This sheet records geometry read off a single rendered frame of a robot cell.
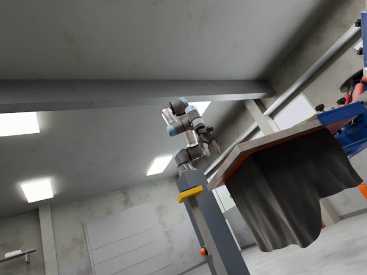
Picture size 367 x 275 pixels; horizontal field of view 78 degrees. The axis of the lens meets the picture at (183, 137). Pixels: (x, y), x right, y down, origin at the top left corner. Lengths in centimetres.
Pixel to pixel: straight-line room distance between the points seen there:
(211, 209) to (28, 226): 769
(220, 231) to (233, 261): 20
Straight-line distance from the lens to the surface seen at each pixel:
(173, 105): 181
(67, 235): 877
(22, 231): 897
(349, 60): 543
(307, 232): 112
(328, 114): 135
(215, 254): 126
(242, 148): 101
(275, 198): 108
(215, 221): 175
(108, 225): 881
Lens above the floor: 69
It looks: 25 degrees up
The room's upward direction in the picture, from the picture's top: 24 degrees counter-clockwise
